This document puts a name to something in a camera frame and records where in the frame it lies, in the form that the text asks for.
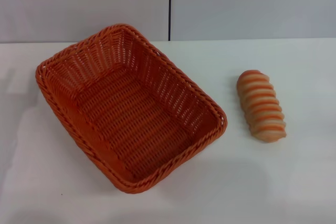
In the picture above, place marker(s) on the striped orange bread roll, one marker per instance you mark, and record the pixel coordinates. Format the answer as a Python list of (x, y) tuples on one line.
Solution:
[(262, 106)]

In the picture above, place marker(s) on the orange woven plastic basket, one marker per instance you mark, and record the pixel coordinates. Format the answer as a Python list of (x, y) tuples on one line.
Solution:
[(136, 119)]

